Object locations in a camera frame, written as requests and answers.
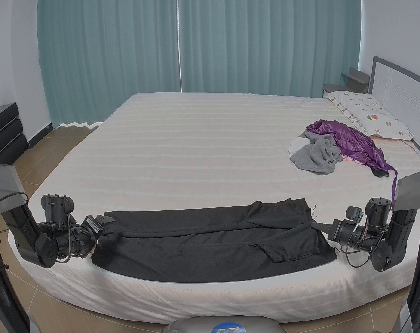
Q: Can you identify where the white printed pillow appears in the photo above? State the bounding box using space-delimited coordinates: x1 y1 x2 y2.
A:
324 91 414 141

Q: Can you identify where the black T-shirt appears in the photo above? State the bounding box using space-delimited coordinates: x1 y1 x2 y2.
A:
91 198 338 284

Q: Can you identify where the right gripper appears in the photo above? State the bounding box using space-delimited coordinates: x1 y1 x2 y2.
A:
328 219 353 247

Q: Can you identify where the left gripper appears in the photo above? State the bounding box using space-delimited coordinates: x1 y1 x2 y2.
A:
79 215 106 254

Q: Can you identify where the bed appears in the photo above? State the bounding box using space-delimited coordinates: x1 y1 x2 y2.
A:
7 56 420 325

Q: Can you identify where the blue-green curtain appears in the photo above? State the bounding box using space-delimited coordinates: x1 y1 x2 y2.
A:
37 0 181 127
178 0 363 98

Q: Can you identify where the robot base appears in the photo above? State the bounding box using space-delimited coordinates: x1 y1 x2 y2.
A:
161 317 281 333

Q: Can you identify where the black dressing table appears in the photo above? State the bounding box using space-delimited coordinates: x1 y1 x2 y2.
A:
0 103 27 166

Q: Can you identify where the grey knit garment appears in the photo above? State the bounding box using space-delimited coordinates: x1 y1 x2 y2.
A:
290 132 344 175

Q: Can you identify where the grey bedside table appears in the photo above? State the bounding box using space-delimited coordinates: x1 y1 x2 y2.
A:
323 67 370 98

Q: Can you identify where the purple satin garment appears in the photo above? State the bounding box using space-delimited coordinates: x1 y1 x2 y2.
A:
306 119 398 204

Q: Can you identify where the white garment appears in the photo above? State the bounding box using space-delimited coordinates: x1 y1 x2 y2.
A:
289 137 313 157

